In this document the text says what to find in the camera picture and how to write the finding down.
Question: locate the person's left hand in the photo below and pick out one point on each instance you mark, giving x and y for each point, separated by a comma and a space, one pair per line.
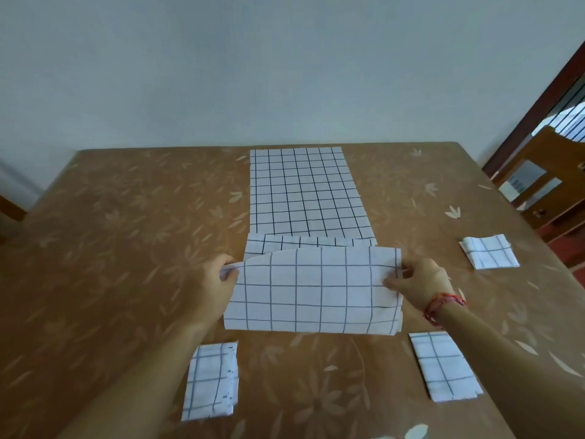
212, 292

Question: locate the person's right hand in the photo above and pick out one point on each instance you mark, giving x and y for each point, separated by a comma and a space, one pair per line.
425, 283

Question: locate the single grid paper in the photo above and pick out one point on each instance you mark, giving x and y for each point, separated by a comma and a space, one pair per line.
210, 379
311, 292
443, 365

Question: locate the person's left forearm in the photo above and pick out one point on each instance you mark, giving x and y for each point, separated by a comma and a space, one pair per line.
146, 379

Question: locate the person's right forearm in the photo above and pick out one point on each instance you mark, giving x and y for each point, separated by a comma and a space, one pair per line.
512, 370

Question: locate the wooden table with floral cover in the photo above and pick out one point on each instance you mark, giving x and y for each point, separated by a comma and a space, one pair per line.
114, 224

